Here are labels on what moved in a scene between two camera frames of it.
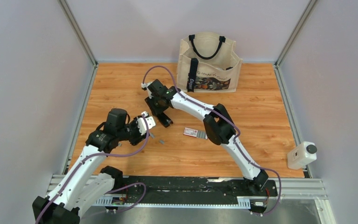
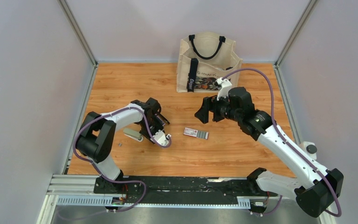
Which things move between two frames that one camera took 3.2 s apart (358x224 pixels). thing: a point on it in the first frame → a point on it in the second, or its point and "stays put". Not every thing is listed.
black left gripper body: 133,133 → 145,131
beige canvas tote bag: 208,63 stays put
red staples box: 195,133 stays put
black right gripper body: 157,104 → 222,109
